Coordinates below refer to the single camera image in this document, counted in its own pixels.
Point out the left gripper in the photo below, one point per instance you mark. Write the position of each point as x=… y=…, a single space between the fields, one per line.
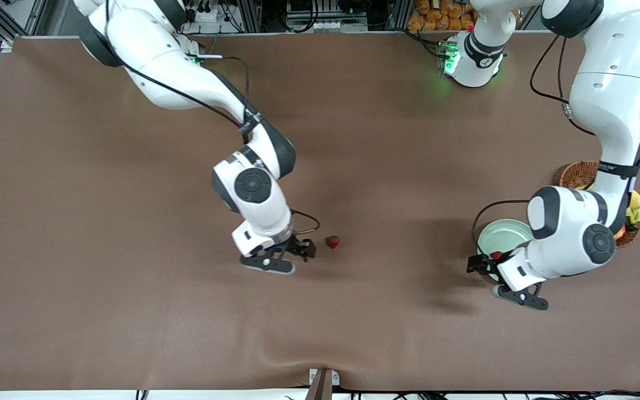
x=485 y=262

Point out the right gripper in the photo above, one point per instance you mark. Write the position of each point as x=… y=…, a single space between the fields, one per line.
x=299 y=245

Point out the red strawberry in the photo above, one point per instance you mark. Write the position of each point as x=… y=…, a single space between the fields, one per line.
x=333 y=241
x=496 y=255

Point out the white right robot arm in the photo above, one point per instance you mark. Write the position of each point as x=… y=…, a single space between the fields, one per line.
x=159 y=61

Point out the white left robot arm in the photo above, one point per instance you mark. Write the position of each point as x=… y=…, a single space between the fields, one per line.
x=609 y=83

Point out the pale green round plate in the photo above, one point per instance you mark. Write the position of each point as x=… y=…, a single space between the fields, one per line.
x=500 y=236

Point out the brown wicker basket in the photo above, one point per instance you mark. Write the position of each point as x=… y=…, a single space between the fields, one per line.
x=578 y=175

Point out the red yellow apple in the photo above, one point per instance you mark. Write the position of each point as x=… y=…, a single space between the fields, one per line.
x=620 y=232

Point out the yellow banana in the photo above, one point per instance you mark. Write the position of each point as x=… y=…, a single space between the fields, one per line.
x=636 y=200

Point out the brown table cloth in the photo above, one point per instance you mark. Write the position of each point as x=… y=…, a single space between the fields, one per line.
x=131 y=278

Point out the orange bread roll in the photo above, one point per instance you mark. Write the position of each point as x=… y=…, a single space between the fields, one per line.
x=442 y=22
x=414 y=23
x=455 y=23
x=423 y=5

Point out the white power strip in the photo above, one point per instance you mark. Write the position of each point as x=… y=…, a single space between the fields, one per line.
x=214 y=15

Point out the metal table edge bracket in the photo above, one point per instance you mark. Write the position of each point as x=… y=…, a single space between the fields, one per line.
x=323 y=383

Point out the aluminium frame post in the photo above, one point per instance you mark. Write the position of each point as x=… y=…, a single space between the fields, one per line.
x=36 y=16
x=248 y=14
x=399 y=14

